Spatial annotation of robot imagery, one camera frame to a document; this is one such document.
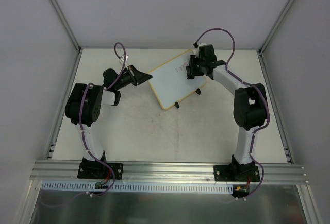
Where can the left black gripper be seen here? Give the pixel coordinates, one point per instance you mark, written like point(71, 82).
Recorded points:
point(134, 76)

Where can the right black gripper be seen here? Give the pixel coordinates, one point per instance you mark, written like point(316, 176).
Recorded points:
point(193, 66)

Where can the yellow framed whiteboard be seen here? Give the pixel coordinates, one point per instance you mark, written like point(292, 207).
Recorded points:
point(169, 82)

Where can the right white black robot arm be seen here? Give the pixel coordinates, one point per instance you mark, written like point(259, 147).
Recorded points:
point(251, 112)

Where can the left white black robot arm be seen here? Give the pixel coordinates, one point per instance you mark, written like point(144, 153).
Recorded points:
point(84, 106)

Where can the right black whiteboard foot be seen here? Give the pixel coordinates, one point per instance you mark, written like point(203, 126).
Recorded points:
point(198, 91)

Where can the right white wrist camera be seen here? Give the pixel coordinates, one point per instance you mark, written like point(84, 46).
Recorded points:
point(199, 49)

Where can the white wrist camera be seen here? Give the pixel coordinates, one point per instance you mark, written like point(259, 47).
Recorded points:
point(199, 49)
point(123, 59)

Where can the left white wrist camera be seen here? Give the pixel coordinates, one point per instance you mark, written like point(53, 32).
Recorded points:
point(123, 59)

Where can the right aluminium frame post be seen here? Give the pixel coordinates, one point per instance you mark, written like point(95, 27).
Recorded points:
point(275, 27)

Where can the aluminium frame post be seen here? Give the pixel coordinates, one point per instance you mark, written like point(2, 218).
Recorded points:
point(59, 13)
point(275, 27)

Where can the aluminium mounting rail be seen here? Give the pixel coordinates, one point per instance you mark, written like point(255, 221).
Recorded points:
point(165, 172)

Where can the left aluminium frame post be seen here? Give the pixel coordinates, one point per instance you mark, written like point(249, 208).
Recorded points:
point(59, 13)

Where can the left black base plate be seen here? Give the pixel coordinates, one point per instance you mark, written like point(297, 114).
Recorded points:
point(95, 170)

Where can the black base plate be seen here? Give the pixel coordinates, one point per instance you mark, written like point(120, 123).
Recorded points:
point(241, 173)
point(95, 170)

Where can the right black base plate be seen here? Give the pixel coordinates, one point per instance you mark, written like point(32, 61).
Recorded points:
point(241, 173)

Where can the white slotted cable duct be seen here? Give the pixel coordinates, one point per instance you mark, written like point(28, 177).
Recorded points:
point(139, 187)

